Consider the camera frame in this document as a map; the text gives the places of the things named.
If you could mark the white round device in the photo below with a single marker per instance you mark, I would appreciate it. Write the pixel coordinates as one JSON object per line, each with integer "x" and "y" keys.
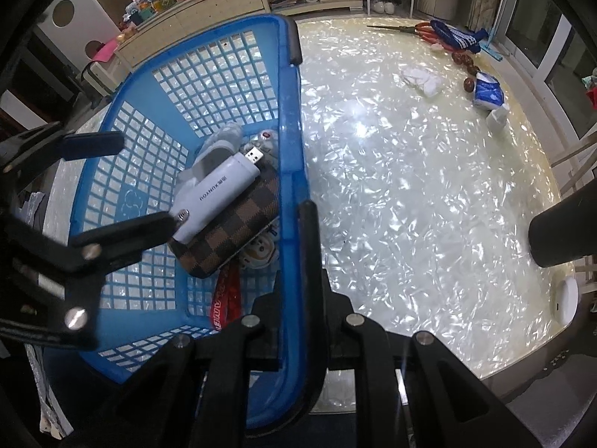
{"x": 566, "y": 298}

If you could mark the white shoes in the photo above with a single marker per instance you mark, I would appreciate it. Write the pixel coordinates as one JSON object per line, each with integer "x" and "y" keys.
{"x": 383, "y": 7}

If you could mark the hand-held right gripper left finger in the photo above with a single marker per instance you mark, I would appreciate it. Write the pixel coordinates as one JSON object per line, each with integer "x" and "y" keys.
{"x": 233, "y": 340}

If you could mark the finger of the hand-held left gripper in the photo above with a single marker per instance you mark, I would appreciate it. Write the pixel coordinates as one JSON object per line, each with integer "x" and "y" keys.
{"x": 93, "y": 144}
{"x": 140, "y": 235}

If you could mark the white panel with round holes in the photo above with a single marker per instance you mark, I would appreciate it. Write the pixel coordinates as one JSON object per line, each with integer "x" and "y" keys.
{"x": 93, "y": 14}

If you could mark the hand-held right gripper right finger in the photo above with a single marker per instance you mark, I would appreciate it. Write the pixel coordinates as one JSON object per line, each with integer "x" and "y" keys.
{"x": 310, "y": 252}

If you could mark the white astronaut figurine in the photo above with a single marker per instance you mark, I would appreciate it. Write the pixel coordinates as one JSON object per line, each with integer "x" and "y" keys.
{"x": 259, "y": 252}

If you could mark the white crumpled tissue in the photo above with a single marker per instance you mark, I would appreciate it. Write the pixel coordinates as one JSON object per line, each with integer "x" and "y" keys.
{"x": 424, "y": 81}

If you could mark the white usb dongle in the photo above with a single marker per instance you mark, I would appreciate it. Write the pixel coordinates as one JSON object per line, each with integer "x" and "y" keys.
{"x": 214, "y": 186}

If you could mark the light blue mop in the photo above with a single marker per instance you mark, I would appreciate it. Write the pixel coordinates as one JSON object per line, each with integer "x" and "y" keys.
{"x": 492, "y": 49}

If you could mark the blue tissue packet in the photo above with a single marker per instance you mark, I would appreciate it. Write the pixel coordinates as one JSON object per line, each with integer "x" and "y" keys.
{"x": 489, "y": 93}

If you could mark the blue white striped cloth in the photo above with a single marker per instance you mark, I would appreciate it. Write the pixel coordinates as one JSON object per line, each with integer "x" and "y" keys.
{"x": 459, "y": 37}

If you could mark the cream tv cabinet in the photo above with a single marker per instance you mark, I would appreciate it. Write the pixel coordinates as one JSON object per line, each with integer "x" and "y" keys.
{"x": 219, "y": 0}

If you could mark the blue plastic basket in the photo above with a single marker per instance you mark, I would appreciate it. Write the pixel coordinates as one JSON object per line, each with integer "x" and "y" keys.
{"x": 289, "y": 149}

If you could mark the pile of clothes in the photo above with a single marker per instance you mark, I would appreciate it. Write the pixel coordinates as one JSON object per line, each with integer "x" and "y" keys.
{"x": 591, "y": 84}

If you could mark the pile of small boxes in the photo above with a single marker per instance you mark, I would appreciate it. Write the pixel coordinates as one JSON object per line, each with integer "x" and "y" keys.
{"x": 147, "y": 4}

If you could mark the beige suitcase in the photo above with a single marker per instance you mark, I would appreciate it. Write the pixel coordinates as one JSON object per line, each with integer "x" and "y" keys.
{"x": 100, "y": 77}

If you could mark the white cup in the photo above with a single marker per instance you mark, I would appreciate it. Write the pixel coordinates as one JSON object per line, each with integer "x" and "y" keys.
{"x": 496, "y": 119}

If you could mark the black cylinder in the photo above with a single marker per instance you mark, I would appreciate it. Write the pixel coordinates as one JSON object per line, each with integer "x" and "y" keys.
{"x": 559, "y": 233}

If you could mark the pink folder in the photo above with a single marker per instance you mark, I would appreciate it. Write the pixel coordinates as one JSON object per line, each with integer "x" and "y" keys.
{"x": 105, "y": 50}

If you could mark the brown checkered case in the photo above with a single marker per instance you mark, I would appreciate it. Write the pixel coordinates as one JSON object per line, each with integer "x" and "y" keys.
{"x": 233, "y": 233}

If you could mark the glass sliding door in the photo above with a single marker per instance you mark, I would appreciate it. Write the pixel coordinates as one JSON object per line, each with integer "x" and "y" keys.
{"x": 541, "y": 32}

